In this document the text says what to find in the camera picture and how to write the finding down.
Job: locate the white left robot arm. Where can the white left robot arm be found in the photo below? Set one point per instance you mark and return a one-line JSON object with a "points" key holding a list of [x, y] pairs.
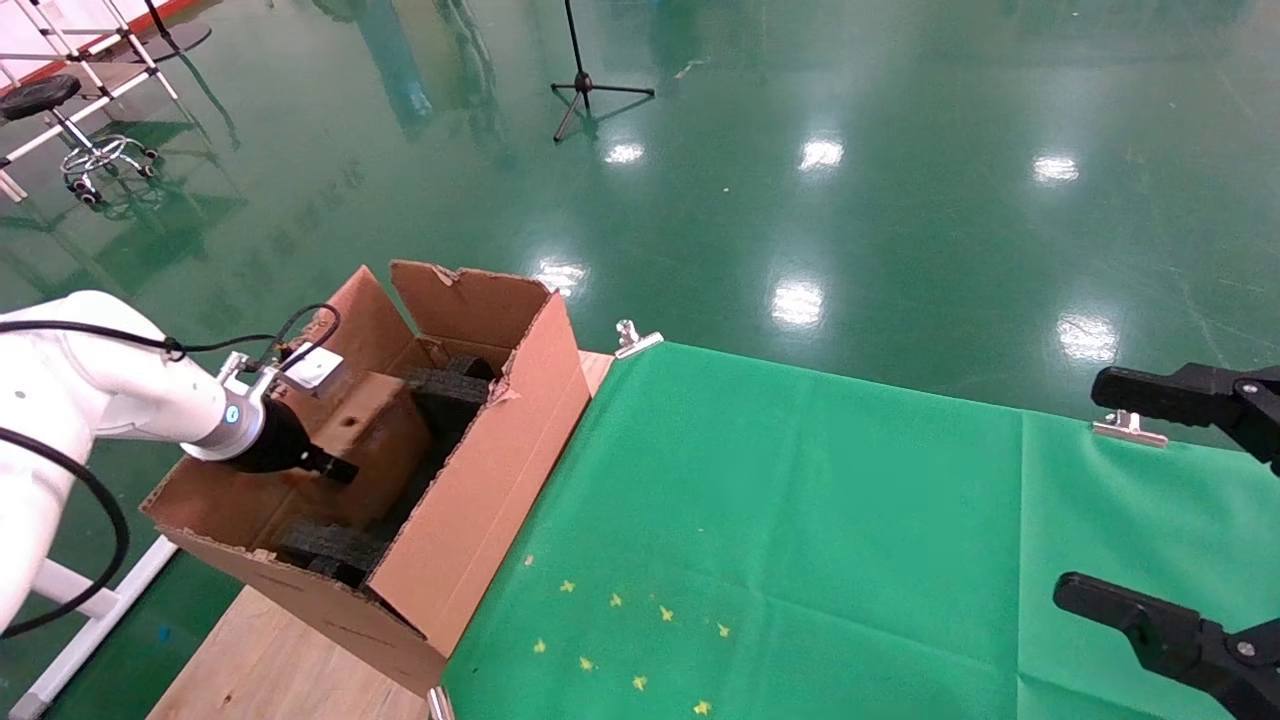
{"points": [[80, 390]]}

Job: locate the black tripod stand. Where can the black tripod stand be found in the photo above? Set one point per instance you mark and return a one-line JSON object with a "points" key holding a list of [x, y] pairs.
{"points": [[585, 85]]}

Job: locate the silver metal clip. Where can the silver metal clip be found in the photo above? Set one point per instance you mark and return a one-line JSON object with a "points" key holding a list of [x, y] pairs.
{"points": [[438, 705], [638, 343], [1130, 430]]}

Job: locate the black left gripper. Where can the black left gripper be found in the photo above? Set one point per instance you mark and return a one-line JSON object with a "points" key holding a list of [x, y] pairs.
{"points": [[275, 448]]}

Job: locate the black round-base stand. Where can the black round-base stand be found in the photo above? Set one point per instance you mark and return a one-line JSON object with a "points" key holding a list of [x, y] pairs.
{"points": [[180, 42]]}

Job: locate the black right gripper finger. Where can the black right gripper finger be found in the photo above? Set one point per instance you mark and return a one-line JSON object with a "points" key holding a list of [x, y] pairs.
{"points": [[1170, 640], [1170, 398]]}

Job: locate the large open cardboard carton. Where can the large open cardboard carton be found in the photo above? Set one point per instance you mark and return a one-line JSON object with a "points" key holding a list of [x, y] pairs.
{"points": [[480, 500]]}

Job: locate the small cardboard box with hole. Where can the small cardboard box with hole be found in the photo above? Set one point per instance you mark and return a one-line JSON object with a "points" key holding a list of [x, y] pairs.
{"points": [[370, 420]]}

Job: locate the green table cloth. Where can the green table cloth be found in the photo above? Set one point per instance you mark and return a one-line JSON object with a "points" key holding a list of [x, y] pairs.
{"points": [[900, 550]]}

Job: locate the black round stool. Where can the black round stool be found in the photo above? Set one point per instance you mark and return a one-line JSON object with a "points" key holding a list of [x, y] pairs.
{"points": [[40, 97]]}

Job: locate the white floor frame tube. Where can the white floor frame tube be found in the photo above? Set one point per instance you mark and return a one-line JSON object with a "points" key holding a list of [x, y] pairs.
{"points": [[60, 590]]}

